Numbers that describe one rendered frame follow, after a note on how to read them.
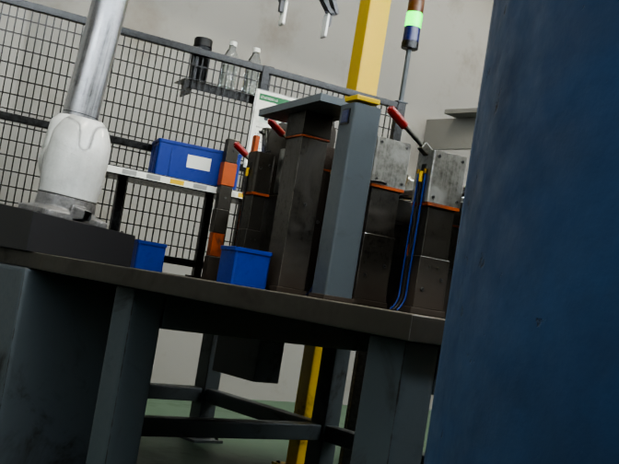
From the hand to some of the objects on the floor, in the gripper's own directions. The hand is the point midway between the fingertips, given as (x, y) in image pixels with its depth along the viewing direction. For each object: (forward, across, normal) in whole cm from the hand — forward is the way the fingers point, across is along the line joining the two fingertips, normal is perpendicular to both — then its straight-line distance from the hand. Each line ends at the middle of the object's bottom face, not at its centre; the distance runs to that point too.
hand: (302, 28), depth 275 cm
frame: (+146, +10, +14) cm, 147 cm away
